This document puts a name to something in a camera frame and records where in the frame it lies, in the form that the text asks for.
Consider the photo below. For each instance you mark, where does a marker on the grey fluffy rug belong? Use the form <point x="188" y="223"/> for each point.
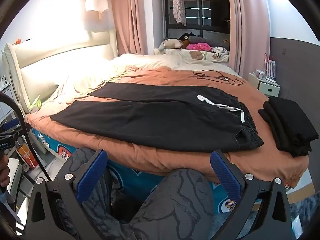
<point x="305" y="205"/>

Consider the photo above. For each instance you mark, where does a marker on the black plush toy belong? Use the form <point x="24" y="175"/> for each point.
<point x="186" y="37"/>

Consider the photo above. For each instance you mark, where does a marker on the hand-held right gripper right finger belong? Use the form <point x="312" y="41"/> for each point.
<point x="225" y="177"/>

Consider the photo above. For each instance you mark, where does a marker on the orange blanket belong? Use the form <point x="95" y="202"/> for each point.
<point x="155" y="76"/>

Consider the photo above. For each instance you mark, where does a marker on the black pants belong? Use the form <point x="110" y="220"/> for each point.
<point x="150" y="120"/>

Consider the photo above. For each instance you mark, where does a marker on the black spotted white cloth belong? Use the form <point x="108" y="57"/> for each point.
<point x="220" y="51"/>

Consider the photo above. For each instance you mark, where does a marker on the folded black clothes stack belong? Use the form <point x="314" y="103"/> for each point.
<point x="290" y="122"/>

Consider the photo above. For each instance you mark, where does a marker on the dark framed window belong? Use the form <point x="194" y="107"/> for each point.
<point x="210" y="10"/>

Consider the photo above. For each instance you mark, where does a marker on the grey cushion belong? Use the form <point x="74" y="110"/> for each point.
<point x="200" y="39"/>

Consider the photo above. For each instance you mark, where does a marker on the pink curtain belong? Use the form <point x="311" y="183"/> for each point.
<point x="130" y="17"/>
<point x="247" y="30"/>

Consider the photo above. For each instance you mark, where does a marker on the white stool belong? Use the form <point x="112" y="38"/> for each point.
<point x="16" y="177"/>

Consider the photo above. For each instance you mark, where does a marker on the blue printed bed sheet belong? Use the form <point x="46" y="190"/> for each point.
<point x="140" y="177"/>

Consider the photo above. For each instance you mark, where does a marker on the pink plush toy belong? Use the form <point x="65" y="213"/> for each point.
<point x="198" y="47"/>

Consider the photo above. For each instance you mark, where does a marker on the person's left hand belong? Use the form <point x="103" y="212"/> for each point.
<point x="2" y="170"/>

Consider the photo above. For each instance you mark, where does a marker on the cream plush toy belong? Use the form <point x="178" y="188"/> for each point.
<point x="171" y="44"/>

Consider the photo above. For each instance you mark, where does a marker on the clear plastic box with items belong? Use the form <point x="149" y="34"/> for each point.
<point x="268" y="88"/>

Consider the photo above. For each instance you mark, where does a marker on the person's left leg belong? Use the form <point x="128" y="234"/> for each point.
<point x="82" y="160"/>

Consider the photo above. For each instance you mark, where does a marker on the green packet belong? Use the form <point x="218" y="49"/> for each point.
<point x="35" y="103"/>

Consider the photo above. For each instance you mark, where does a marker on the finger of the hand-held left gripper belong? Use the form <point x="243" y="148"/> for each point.
<point x="10" y="125"/>

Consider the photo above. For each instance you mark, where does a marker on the bear print quilt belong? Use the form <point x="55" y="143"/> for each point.
<point x="197" y="55"/>

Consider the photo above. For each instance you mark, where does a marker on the cream padded headboard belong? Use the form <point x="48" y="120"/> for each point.
<point x="62" y="55"/>

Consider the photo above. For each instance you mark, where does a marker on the floral hanging garment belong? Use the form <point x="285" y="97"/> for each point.
<point x="178" y="7"/>

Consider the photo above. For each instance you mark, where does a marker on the cream bed sheet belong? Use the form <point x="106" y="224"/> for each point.
<point x="150" y="60"/>

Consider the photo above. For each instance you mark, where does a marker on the person's legs patterned grey pants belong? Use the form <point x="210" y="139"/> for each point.
<point x="175" y="205"/>

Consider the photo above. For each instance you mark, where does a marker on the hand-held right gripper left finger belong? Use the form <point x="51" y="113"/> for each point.
<point x="92" y="176"/>

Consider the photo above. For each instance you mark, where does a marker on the orange box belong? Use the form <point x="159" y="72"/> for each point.
<point x="26" y="155"/>

